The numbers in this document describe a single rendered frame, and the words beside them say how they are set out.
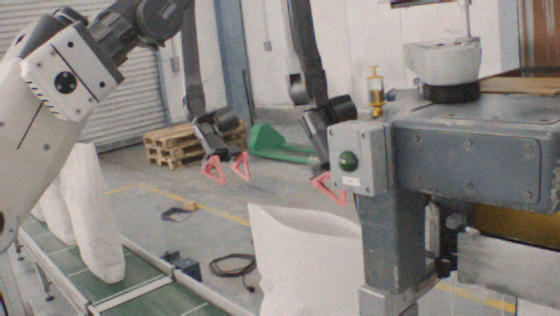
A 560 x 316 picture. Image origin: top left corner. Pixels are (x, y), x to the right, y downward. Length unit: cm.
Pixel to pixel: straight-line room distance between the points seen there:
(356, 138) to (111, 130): 790
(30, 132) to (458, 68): 73
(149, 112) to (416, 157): 816
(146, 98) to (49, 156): 778
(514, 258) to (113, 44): 72
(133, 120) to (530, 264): 809
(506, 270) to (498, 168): 28
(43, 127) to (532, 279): 87
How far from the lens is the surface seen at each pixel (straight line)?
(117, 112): 847
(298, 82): 99
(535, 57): 107
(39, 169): 94
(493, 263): 83
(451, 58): 72
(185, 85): 137
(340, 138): 64
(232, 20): 923
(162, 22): 82
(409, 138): 64
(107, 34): 80
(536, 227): 92
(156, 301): 228
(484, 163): 59
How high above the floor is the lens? 145
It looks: 13 degrees down
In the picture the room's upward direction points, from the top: 7 degrees counter-clockwise
